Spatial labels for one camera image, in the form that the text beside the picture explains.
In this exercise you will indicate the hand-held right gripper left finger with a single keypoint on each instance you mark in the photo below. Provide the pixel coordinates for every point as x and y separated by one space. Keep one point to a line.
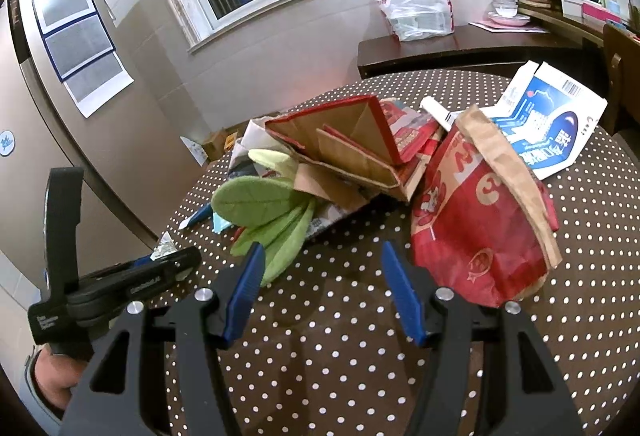
245 298

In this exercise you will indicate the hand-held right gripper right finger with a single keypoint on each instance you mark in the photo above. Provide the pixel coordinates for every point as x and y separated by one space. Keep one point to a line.
404 298

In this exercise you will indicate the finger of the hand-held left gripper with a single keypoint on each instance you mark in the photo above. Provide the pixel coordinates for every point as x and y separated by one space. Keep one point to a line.
125 291
182 258

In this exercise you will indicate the light teal carton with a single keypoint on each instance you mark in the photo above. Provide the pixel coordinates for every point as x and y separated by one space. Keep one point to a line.
220 222

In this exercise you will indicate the red paper bag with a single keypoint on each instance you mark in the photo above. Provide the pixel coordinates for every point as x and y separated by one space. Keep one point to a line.
475 236

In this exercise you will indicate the white and blue carton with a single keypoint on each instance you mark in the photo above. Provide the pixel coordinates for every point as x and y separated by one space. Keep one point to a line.
545 126

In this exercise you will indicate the person's left forearm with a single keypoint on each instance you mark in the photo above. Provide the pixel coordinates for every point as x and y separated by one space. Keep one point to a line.
31 381

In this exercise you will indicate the person's left hand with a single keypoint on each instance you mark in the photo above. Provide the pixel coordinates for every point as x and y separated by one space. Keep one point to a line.
56 376

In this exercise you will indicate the silver wrapper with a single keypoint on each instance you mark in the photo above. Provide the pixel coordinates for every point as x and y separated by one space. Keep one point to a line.
164 250

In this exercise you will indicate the small blue tube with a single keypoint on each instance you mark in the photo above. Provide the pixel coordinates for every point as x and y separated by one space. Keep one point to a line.
197 215

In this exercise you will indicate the green plush leaves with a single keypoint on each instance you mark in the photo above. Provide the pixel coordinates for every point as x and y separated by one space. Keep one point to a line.
250 206

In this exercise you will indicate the brown polka dot tablecloth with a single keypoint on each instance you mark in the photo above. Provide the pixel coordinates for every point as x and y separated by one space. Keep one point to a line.
325 356

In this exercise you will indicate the round white sticker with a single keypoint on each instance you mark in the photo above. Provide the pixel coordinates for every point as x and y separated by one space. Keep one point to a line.
6 144

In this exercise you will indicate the small cardboard box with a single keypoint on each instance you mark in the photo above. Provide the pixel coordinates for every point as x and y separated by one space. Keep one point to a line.
215 144

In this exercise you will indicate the yellow box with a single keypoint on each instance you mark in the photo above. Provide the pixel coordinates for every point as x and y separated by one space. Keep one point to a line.
231 141

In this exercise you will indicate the white printed sheet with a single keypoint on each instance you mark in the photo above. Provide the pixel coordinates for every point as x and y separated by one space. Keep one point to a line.
97 84

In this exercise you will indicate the red printed packet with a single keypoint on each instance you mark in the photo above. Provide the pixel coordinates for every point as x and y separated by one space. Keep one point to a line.
412 129

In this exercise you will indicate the blue framed document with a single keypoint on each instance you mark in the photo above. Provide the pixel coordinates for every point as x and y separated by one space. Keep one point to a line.
77 47
65 6

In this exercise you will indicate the white tube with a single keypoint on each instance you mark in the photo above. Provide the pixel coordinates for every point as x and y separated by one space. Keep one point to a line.
436 110

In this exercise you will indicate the dark wooden cabinet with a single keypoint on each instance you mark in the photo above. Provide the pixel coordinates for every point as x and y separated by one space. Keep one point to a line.
450 47

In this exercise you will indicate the pink paper sheet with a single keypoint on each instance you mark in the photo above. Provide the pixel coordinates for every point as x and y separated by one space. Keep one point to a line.
482 25

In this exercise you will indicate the white plastic bag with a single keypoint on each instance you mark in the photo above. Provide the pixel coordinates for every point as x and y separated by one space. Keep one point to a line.
415 6

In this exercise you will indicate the glass bowl on pink plate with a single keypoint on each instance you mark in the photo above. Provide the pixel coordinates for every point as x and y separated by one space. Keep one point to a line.
510 20

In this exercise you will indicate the dark wooden chair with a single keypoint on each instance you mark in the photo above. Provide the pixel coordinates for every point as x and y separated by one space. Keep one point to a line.
620 61

